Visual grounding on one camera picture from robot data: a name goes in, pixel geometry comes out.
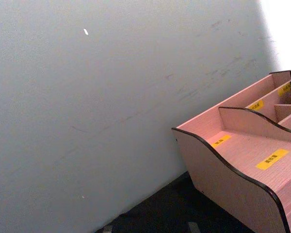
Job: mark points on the black table cloth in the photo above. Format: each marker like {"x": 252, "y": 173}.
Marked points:
{"x": 169, "y": 208}

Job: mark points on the pink wooden desk organizer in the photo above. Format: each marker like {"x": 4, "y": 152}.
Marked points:
{"x": 242, "y": 155}

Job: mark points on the pale grey wall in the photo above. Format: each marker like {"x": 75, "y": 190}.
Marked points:
{"x": 92, "y": 92}

